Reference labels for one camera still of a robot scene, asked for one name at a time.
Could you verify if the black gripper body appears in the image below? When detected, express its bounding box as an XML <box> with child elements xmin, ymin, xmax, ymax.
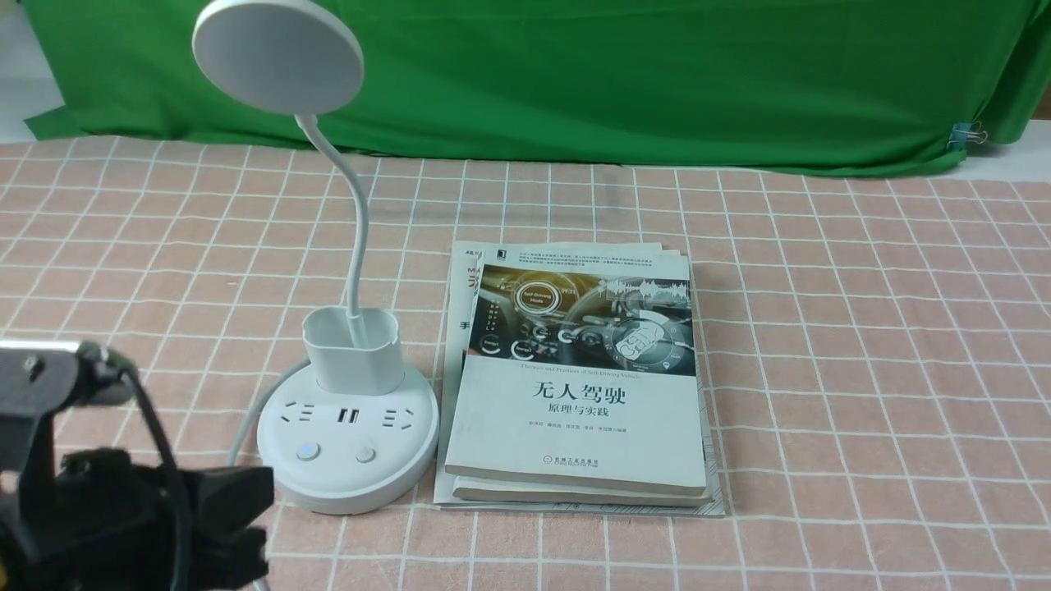
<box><xmin>2</xmin><ymin>448</ymin><xmax>190</xmax><ymax>590</ymax></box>

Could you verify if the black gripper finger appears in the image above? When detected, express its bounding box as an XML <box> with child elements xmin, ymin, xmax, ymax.
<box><xmin>187</xmin><ymin>528</ymin><xmax>270</xmax><ymax>590</ymax></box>

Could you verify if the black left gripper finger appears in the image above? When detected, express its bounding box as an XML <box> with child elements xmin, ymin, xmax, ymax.
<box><xmin>181</xmin><ymin>466</ymin><xmax>275</xmax><ymax>532</ymax></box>

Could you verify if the white desk lamp with sockets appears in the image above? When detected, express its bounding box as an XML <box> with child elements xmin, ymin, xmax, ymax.
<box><xmin>191</xmin><ymin>1</ymin><xmax>440</xmax><ymax>515</ymax></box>

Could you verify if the bottom book or magazine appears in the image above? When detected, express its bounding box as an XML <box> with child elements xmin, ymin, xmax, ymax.
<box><xmin>433</xmin><ymin>241</ymin><xmax>726</xmax><ymax>519</ymax></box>

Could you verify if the top book self-driving cover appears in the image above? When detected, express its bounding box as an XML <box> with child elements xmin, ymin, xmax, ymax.
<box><xmin>444</xmin><ymin>244</ymin><xmax>709</xmax><ymax>497</ymax></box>

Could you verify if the pink checkered tablecloth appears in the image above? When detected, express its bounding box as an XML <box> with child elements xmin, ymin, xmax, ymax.
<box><xmin>1</xmin><ymin>137</ymin><xmax>1050</xmax><ymax>590</ymax></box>

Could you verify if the green backdrop cloth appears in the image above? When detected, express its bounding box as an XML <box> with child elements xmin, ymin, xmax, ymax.
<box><xmin>22</xmin><ymin>0</ymin><xmax>1051</xmax><ymax>178</ymax></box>

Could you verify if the binder clip on cloth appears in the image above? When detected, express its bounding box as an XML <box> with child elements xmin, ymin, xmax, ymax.
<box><xmin>946</xmin><ymin>121</ymin><xmax>989</xmax><ymax>151</ymax></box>

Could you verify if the white lamp power cable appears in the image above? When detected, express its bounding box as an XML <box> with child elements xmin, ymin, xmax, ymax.
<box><xmin>226</xmin><ymin>359</ymin><xmax>311</xmax><ymax>591</ymax></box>

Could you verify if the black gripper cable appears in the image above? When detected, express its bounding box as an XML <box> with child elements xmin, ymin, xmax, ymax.
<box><xmin>105</xmin><ymin>348</ymin><xmax>195</xmax><ymax>575</ymax></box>

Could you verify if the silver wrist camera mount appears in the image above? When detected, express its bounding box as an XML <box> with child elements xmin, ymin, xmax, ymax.
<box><xmin>1</xmin><ymin>339</ymin><xmax>139</xmax><ymax>526</ymax></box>

